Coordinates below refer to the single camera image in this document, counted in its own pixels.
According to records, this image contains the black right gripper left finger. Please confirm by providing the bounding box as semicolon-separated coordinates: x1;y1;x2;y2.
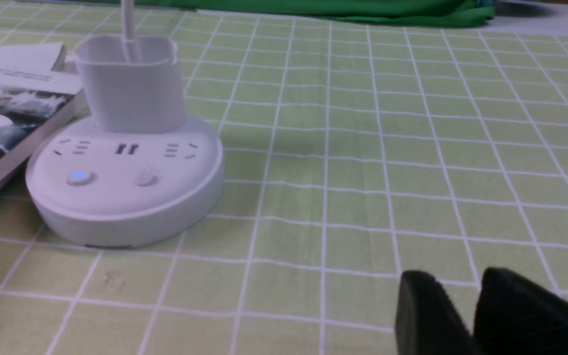
394;270;482;355

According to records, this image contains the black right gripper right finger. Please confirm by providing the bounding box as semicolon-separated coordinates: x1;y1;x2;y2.
473;267;568;355

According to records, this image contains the white desk lamp with sockets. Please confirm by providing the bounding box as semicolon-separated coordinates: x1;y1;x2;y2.
25;0;224;248

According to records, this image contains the green checkered tablecloth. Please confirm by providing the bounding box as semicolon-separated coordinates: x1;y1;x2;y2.
0;2;568;355

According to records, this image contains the green backdrop cloth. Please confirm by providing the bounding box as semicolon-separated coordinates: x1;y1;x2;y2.
82;0;497;28

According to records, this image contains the middle white book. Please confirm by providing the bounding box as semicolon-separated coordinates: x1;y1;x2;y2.
0;42;82;95

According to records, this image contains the self-driving textbook top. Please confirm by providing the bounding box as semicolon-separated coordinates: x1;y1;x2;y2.
0;79;82;182

